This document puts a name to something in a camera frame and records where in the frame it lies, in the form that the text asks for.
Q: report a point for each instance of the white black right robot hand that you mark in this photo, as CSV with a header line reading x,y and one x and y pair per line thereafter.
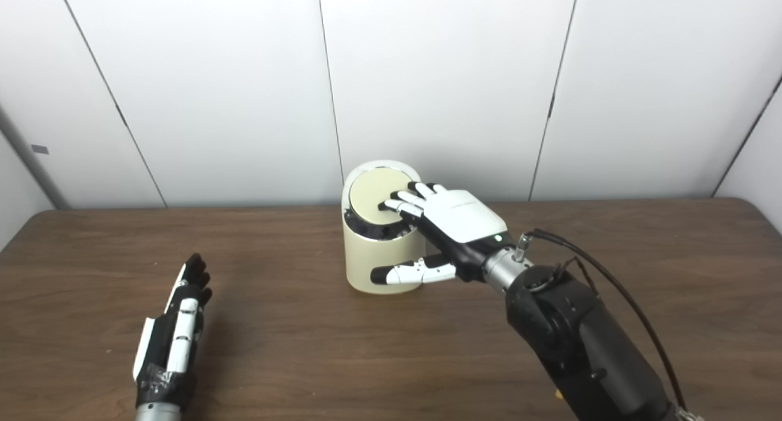
x,y
464,219

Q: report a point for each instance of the cream plastic bin body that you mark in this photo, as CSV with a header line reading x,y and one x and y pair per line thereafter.
x,y
366,259

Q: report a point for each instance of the grey wall corner pole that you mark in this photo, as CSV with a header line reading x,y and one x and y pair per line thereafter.
x,y
35,170

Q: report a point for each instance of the small grey wall tag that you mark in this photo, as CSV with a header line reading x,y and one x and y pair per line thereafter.
x,y
40,149

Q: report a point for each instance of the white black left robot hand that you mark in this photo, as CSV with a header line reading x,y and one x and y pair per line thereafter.
x,y
174,347

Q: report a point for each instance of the cream round bin lid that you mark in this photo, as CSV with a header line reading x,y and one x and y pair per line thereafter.
x,y
369,195

